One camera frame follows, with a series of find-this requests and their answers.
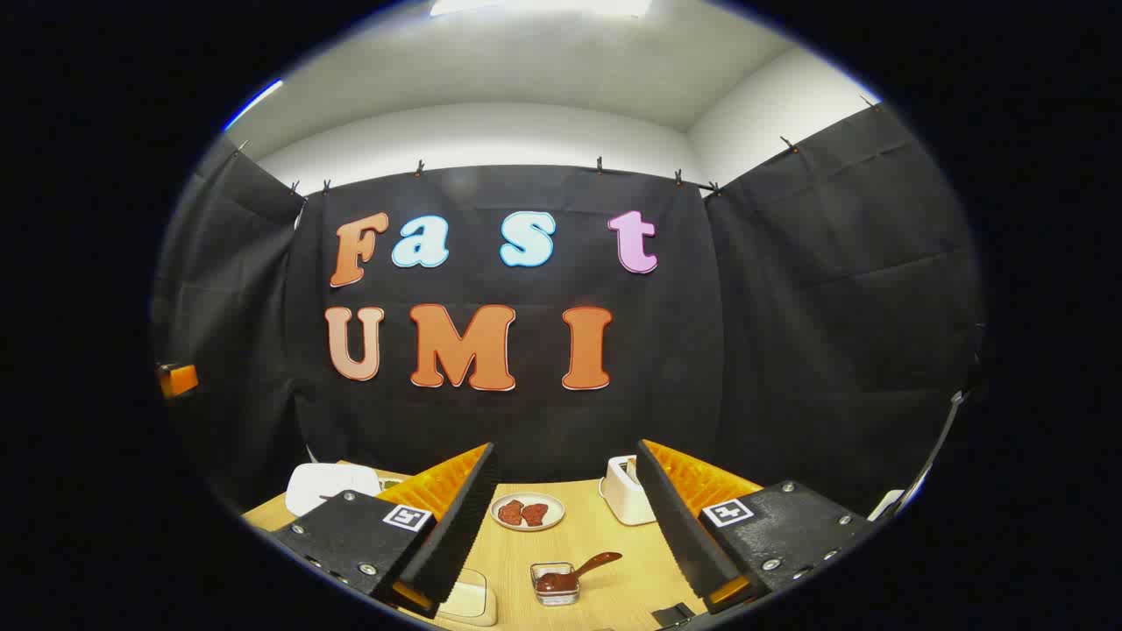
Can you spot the dark brown wooden spoon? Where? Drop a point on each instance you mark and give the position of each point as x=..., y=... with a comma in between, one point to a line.
x=600, y=561

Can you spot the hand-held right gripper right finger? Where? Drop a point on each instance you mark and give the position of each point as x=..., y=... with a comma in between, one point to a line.
x=679, y=535

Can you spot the white toaster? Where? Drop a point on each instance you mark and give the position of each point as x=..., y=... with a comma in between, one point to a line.
x=624, y=504

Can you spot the white rice cooker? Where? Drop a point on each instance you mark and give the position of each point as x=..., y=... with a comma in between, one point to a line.
x=329, y=482

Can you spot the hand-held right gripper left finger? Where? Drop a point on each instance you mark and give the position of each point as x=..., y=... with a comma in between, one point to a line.
x=456, y=535

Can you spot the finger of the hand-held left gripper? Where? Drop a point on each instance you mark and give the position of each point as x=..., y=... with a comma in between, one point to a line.
x=180, y=380

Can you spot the white rice container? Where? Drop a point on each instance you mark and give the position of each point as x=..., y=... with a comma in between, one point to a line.
x=469, y=605

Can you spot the black backdrop cloth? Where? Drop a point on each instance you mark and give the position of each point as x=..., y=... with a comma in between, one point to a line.
x=701, y=350

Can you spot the red meat piece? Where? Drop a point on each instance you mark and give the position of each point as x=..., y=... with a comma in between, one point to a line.
x=510, y=512
x=535, y=514

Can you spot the small black flat object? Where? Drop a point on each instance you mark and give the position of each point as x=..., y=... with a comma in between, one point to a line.
x=673, y=614

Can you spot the white oval plate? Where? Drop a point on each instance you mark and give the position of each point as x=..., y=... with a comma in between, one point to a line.
x=528, y=524

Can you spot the small white sauce dish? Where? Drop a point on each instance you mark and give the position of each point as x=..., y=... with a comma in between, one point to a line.
x=391, y=484

